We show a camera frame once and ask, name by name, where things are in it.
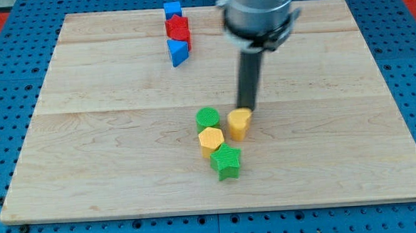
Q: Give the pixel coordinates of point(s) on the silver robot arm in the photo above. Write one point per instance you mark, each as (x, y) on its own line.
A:
(255, 18)

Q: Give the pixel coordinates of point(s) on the blue cube block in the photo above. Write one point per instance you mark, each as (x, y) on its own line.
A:
(172, 9)

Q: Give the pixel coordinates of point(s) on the green cylinder block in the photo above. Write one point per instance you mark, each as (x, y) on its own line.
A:
(207, 117)

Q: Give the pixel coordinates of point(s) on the yellow hexagon block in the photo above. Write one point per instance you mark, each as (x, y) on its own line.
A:
(210, 139)

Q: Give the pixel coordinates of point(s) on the yellow heart block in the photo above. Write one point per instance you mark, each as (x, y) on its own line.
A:
(239, 121)

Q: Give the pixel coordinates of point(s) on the green star block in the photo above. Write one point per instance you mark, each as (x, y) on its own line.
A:
(225, 162)

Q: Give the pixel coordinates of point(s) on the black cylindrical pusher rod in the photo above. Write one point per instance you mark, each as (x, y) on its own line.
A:
(248, 79)

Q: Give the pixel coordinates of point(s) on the blue triangle block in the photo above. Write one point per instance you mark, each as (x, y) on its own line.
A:
(178, 50)

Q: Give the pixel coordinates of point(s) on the red star block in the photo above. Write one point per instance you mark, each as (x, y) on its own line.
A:
(176, 22)

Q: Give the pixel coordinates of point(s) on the light wooden board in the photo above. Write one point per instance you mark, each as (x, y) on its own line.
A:
(113, 134)

